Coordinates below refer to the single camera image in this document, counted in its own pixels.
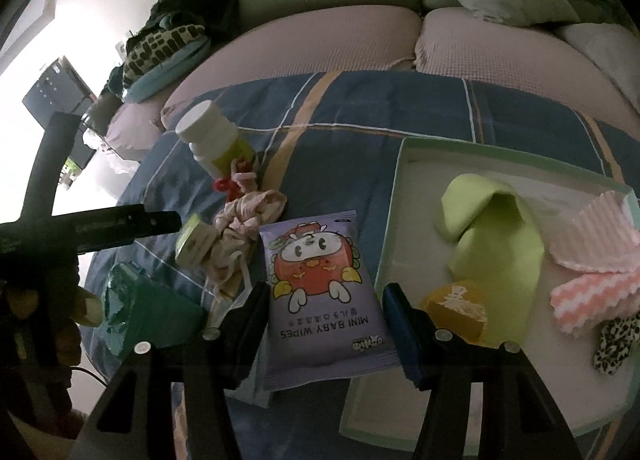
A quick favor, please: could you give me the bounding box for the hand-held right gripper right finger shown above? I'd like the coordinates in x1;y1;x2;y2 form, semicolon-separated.
382;282;576;460

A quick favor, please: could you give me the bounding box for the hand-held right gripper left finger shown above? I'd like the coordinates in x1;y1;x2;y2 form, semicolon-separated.
70;280;273;460

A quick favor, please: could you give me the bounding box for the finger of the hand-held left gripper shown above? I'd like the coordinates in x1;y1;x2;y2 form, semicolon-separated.
27;111;77;223
50;209;182;255

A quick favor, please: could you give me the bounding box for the yellow sponge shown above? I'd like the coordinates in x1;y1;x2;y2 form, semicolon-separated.
419;279;488;346

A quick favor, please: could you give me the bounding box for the light blue cloth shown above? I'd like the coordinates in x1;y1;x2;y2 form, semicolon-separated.
207;285;276;408

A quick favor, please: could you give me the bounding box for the green small box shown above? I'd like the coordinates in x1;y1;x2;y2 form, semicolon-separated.
175;214;221;265

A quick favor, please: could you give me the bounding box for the purple baby wipes packet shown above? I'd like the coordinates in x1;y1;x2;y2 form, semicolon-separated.
257;210;406;391

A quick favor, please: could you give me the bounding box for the light green tray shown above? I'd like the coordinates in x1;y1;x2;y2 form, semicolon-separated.
340;136;640;438

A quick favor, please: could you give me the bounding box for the teal wet wipes box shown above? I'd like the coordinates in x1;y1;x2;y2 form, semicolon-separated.
102;262;207;361

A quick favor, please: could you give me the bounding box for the beige drawstring pouch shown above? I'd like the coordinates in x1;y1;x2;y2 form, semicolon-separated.
200;189;289;301

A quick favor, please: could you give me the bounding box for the light green cloth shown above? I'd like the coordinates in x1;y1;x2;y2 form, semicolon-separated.
432;175;546;346

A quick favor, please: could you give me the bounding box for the pink white striped cloth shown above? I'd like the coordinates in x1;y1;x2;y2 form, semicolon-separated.
549;190;640;336

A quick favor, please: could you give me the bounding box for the leopard print scrunchie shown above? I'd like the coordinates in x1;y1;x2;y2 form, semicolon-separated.
592;312;640;375

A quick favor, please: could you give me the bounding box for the person's left hand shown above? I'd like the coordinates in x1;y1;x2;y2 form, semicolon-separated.
0;285;104;368

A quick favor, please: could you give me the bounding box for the dark cabinet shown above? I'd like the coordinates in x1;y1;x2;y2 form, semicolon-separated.
21;56;98;168

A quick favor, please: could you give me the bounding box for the white plastic bottle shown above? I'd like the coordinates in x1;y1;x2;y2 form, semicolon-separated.
175;101;257;176

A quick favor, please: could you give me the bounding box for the teal cushion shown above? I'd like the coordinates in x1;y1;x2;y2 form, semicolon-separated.
122;40;211;103

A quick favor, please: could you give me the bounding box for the black patterned cushion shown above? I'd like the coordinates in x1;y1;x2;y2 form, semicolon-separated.
122;22;207;88

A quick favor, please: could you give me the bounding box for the blue plaid blanket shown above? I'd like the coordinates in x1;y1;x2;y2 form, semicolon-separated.
82;71;640;460

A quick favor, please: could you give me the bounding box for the dark clothes pile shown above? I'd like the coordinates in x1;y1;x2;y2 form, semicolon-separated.
150;0;241;46

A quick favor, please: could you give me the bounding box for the red hair tie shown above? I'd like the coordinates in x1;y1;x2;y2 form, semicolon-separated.
212;175;241;201

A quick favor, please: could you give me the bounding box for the pink white hair tie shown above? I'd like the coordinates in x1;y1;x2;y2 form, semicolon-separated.
230;167;261;196

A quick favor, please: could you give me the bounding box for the thin black cable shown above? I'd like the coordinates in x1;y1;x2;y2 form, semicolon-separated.
70;365;113;388

